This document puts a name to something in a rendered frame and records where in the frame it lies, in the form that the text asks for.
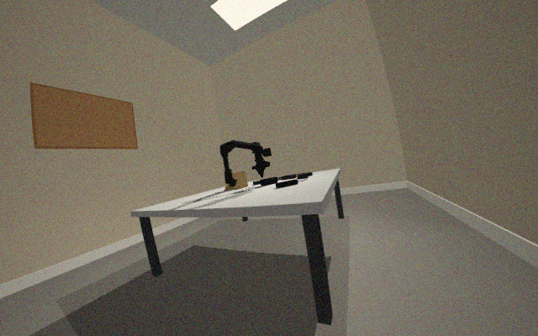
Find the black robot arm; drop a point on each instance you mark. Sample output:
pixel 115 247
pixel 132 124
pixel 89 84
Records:
pixel 228 146

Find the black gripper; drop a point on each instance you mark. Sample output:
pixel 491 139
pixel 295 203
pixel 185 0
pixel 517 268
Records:
pixel 260 167

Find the dark grey controller unit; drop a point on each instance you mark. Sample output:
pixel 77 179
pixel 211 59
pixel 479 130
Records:
pixel 268 181

